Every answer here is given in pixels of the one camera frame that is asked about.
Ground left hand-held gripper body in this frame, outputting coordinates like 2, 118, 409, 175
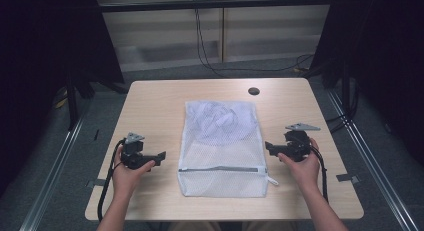
119, 132, 158, 171

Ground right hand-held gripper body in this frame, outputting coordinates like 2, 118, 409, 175
282, 123, 322, 163

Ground white mesh laundry bag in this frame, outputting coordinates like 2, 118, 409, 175
177, 100, 280, 199

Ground person's left hand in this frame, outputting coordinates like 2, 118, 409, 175
112, 154, 157, 201

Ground person's right hand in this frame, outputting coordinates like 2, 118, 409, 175
277, 138, 322, 193

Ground grey tape strip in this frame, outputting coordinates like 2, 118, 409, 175
85, 178, 107, 189
335, 173, 361, 185

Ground white garment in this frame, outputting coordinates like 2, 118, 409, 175
191, 101, 256, 147

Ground black metal stand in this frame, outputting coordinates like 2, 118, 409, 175
64, 72, 82, 132

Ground black curtain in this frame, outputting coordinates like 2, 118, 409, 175
0, 0, 126, 199
310, 0, 424, 166

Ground black horizontal bar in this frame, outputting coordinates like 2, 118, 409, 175
99, 0, 335, 14

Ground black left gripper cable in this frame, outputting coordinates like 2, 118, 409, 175
97, 139, 126, 223

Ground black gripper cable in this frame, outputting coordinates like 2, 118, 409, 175
97, 139, 126, 223
309, 145, 330, 204

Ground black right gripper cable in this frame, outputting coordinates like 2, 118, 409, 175
309, 145, 330, 204

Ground black floor cables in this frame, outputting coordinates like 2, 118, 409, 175
324, 87, 362, 135

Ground black hanging cable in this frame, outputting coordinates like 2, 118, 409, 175
194, 0, 231, 79
195, 7, 316, 74

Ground aluminium floor rail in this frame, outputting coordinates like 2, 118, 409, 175
325, 88, 422, 231
19, 113, 87, 231

